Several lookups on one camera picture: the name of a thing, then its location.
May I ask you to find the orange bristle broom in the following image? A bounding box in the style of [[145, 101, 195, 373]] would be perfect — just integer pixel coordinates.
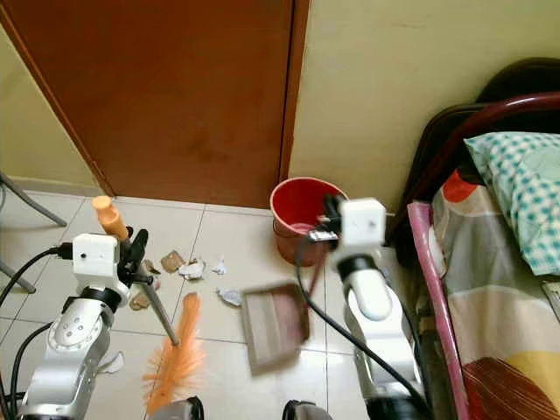
[[91, 194, 205, 417]]

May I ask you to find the brown long-handled dustpan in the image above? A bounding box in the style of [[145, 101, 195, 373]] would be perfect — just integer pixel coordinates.
[[240, 249, 326, 377]]

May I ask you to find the red plastic bucket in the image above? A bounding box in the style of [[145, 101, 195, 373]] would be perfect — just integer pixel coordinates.
[[269, 176, 347, 267]]

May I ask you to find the large crumpled white paper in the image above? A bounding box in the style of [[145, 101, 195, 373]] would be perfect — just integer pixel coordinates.
[[178, 257, 207, 282]]

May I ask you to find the flat crumpled white paper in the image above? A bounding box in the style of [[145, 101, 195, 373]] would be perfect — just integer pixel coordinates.
[[214, 288, 242, 308]]

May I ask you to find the white paper scrap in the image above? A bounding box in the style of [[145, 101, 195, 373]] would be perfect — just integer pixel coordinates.
[[96, 350, 125, 375]]

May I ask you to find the grey metal-legged stool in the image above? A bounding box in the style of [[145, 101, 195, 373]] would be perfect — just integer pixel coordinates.
[[0, 174, 67, 295]]

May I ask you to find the dark wooden bed headboard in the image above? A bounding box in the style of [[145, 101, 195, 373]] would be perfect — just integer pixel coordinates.
[[388, 57, 560, 242]]

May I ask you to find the brown wooden door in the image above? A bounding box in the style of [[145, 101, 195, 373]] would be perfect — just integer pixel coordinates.
[[0, 0, 312, 211]]

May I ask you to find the grey robot right leg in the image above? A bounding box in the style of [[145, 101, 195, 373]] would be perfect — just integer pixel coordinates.
[[281, 400, 334, 420]]

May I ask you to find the green checked pillow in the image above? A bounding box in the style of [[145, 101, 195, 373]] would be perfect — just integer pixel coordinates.
[[463, 130, 560, 278]]

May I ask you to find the colourful patterned bed sheet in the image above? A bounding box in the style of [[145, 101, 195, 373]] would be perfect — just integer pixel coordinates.
[[427, 170, 560, 420]]

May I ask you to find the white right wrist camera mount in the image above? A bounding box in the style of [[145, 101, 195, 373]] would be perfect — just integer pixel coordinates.
[[339, 197, 389, 256]]

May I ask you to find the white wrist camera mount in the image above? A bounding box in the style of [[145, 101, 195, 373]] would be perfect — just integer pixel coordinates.
[[339, 197, 389, 256], [69, 233, 121, 291]]

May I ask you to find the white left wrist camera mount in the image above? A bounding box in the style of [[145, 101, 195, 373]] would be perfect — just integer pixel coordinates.
[[69, 233, 121, 291]]

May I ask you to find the black left wrist camera cable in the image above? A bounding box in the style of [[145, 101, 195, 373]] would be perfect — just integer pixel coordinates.
[[0, 247, 74, 305]]

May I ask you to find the pink bed side rail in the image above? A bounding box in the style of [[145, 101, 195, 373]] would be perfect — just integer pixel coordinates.
[[406, 200, 472, 420]]

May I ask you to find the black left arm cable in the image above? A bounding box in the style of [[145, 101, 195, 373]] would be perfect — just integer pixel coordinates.
[[8, 321, 59, 420]]

